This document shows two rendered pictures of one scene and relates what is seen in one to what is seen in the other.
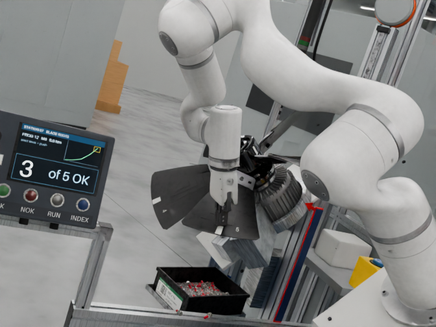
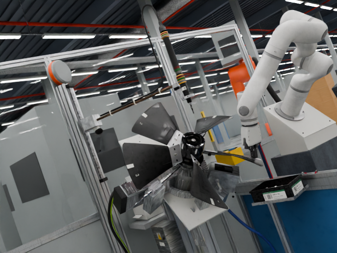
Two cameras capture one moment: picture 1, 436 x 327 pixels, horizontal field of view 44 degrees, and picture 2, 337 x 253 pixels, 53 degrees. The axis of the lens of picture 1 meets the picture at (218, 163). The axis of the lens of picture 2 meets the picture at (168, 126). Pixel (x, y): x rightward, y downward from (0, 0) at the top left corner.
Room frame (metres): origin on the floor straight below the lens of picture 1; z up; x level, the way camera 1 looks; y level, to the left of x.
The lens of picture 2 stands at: (2.00, 1.61, 1.25)
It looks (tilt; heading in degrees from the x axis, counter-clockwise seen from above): 3 degrees up; 265
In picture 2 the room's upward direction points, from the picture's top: 20 degrees counter-clockwise
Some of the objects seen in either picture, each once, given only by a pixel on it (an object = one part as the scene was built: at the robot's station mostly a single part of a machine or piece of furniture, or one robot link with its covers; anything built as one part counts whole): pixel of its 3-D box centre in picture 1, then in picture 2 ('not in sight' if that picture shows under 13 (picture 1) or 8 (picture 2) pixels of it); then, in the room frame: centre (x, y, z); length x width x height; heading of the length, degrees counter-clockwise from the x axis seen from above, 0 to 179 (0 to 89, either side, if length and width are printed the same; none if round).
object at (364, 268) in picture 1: (384, 283); (230, 158); (1.49, -0.55, 1.02); 0.16 x 0.10 x 0.11; 116
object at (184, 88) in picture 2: not in sight; (174, 61); (1.68, -0.13, 1.64); 0.04 x 0.04 x 0.46
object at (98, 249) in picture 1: (93, 265); not in sight; (1.13, 0.19, 0.96); 0.03 x 0.03 x 0.20; 26
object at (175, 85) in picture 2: not in sight; (183, 90); (1.69, -0.13, 1.48); 0.09 x 0.07 x 0.10; 151
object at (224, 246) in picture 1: (228, 244); (218, 196); (1.71, -0.12, 0.91); 0.12 x 0.08 x 0.12; 116
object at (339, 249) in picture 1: (340, 248); (145, 209); (2.11, -0.57, 0.92); 0.17 x 0.16 x 0.11; 116
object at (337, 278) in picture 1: (339, 271); (160, 214); (2.03, -0.57, 0.85); 0.36 x 0.24 x 0.03; 26
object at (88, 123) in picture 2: not in sight; (90, 122); (2.23, -0.43, 1.52); 0.10 x 0.07 x 0.08; 151
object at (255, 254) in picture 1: (254, 235); (222, 176); (1.65, -0.18, 0.98); 0.20 x 0.16 x 0.20; 116
